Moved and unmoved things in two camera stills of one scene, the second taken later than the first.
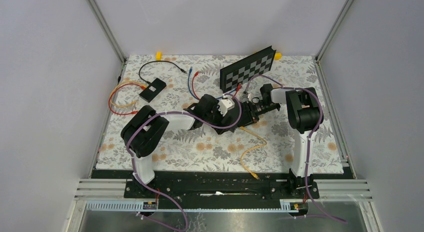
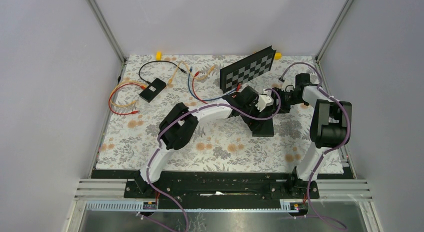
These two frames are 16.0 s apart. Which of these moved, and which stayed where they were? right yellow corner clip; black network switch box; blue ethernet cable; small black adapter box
Moved: black network switch box
Stayed: small black adapter box; right yellow corner clip; blue ethernet cable
